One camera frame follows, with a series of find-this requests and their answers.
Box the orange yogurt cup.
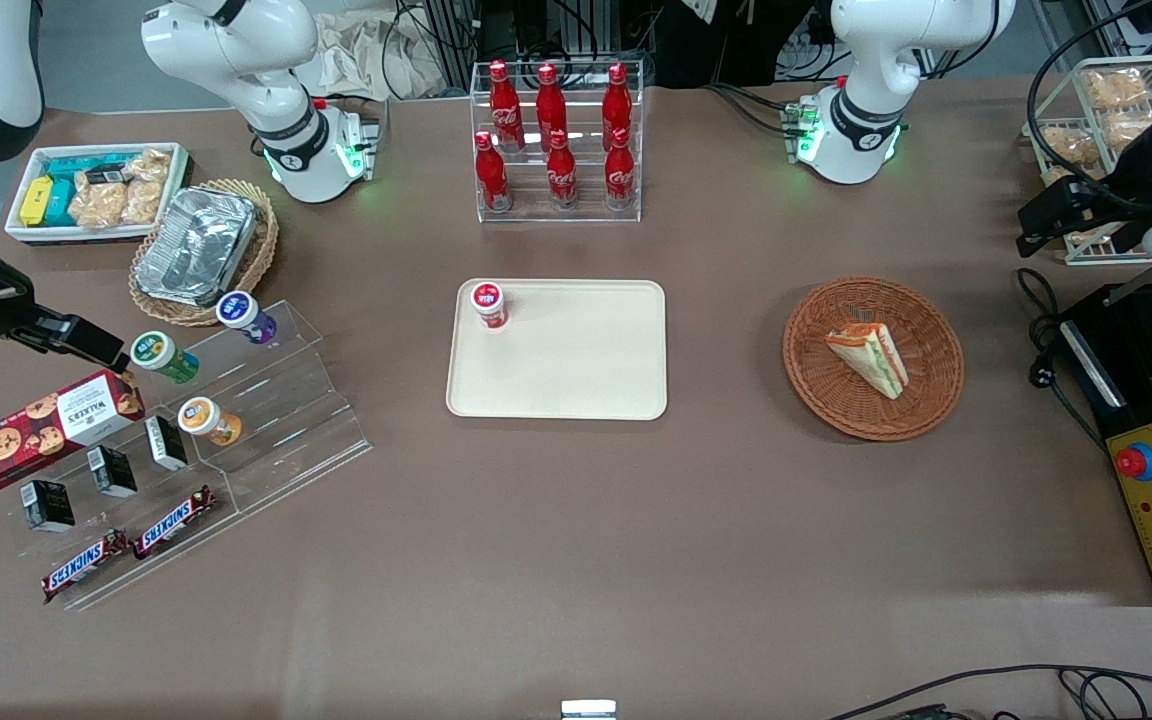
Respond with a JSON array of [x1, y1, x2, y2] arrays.
[[177, 396, 244, 448]]

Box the brown wicker basket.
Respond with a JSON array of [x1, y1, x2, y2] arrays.
[[783, 277, 965, 442]]

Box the clear acrylic stepped display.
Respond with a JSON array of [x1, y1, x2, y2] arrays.
[[0, 299, 375, 612]]

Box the beige plastic tray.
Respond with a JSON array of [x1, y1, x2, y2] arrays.
[[446, 279, 668, 421]]

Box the black machine with yellow panel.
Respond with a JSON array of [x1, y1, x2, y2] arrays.
[[1060, 282, 1152, 608]]

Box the white rectangular bin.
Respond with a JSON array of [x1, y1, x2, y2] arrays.
[[3, 142, 193, 247]]

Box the green yogurt cup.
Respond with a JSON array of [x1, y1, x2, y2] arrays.
[[130, 330, 201, 386]]

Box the black power cable with plug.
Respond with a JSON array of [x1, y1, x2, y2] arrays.
[[1015, 267, 1109, 453]]

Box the bagged pastry snack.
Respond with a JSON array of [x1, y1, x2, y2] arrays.
[[1035, 124, 1088, 167], [1100, 108, 1152, 151], [1080, 67, 1152, 110]]

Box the yellow small box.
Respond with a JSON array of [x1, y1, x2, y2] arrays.
[[19, 176, 55, 228]]

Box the teal long box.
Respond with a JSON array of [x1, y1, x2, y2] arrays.
[[44, 153, 143, 183]]

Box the snickers chocolate bar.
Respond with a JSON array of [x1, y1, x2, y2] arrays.
[[40, 529, 133, 605], [131, 485, 218, 561]]

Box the beige cloth bag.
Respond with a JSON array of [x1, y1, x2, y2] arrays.
[[314, 8, 449, 102]]

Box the white wire shelf rack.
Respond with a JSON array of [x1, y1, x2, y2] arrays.
[[1022, 54, 1152, 267]]

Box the light wicker basket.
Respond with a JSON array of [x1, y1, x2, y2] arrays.
[[129, 179, 280, 328]]

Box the aluminium foil container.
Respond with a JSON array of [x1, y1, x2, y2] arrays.
[[134, 186, 258, 308]]

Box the clear acrylic bottle rack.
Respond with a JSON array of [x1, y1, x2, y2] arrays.
[[469, 59, 644, 224]]

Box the red cola bottle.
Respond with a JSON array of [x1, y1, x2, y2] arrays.
[[488, 60, 525, 153], [535, 63, 569, 153], [474, 131, 513, 214], [546, 129, 580, 210], [601, 62, 634, 153], [603, 126, 637, 210]]

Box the triangular sandwich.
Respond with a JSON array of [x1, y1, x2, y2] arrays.
[[825, 322, 909, 401]]

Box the red lid yogurt cup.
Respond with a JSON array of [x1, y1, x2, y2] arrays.
[[470, 281, 509, 330]]

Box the small black carton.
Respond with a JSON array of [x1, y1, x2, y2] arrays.
[[86, 445, 139, 499], [19, 479, 77, 534], [143, 414, 190, 473]]

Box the black arm base cables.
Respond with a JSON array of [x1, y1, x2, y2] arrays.
[[704, 82, 799, 138]]

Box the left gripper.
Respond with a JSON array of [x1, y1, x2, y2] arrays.
[[1016, 105, 1152, 259]]

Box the purple yogurt cup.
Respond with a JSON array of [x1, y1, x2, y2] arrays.
[[215, 290, 278, 346]]

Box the red cookie box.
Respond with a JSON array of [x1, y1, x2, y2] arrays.
[[0, 369, 147, 496]]

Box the black cable on table edge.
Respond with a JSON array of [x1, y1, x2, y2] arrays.
[[824, 663, 1152, 720]]

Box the teal small box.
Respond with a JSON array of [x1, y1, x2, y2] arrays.
[[44, 178, 79, 228]]

